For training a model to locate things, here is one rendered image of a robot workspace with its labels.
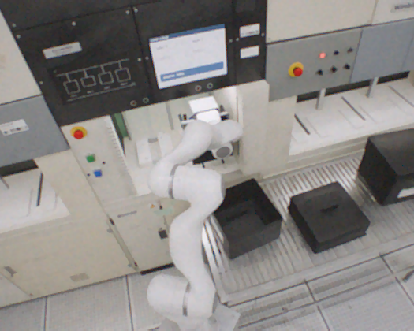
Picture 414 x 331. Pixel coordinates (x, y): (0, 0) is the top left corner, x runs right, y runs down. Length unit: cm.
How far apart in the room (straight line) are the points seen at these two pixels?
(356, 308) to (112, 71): 202
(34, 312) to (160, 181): 193
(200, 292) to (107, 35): 90
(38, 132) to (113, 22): 54
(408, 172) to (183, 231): 115
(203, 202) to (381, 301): 179
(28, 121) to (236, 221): 105
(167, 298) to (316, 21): 117
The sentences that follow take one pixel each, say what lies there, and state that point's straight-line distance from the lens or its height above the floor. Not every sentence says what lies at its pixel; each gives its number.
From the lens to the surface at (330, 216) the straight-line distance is 161.
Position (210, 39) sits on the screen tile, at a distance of 125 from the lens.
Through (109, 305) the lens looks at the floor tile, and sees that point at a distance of 244.
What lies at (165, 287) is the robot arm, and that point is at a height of 118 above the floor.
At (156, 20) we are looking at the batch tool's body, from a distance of 119.
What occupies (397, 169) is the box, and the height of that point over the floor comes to 101.
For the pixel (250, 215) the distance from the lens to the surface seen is 167.
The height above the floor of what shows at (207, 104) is 127.
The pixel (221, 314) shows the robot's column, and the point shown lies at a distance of 146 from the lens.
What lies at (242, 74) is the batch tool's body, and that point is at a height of 145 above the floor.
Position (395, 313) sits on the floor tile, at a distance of 247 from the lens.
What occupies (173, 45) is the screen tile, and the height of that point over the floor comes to 164.
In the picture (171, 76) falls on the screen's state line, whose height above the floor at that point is 151.
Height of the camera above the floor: 216
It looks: 46 degrees down
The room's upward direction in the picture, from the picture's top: 7 degrees counter-clockwise
